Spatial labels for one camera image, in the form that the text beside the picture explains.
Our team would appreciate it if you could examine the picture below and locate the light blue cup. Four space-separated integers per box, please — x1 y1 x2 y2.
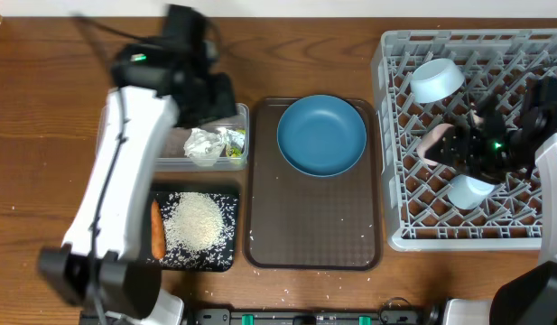
447 175 495 209

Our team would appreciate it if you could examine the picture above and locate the white napkin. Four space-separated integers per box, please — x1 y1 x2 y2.
183 128 226 167

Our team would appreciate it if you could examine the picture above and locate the green white wrapper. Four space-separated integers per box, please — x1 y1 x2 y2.
220 128 246 158

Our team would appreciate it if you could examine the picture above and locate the pink cup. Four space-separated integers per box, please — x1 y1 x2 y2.
416 123 453 166

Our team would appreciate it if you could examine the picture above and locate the light blue bowl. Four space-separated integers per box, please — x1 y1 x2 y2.
410 58 465 104

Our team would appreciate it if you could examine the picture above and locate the white rice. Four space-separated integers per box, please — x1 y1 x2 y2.
163 192 225 254

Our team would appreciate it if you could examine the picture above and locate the dark blue plate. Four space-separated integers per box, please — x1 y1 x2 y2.
276 95 367 178

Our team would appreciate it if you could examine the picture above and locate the orange carrot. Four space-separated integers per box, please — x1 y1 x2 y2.
151 200 166 260

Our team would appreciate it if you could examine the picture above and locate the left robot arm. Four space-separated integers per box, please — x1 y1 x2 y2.
38 39 237 324

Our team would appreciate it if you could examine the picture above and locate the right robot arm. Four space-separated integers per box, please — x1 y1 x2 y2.
417 91 557 325

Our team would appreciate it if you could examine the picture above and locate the grey plastic dishwasher rack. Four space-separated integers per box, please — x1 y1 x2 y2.
371 29 557 251

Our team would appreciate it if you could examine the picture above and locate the clear plastic bin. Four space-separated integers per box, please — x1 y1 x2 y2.
97 98 249 176

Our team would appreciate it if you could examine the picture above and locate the black plastic tray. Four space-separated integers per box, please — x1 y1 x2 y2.
139 182 240 273

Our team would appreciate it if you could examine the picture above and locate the brown serving tray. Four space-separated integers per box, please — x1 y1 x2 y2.
244 97 384 271

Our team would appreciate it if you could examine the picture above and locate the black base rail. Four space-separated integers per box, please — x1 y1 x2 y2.
178 308 442 325

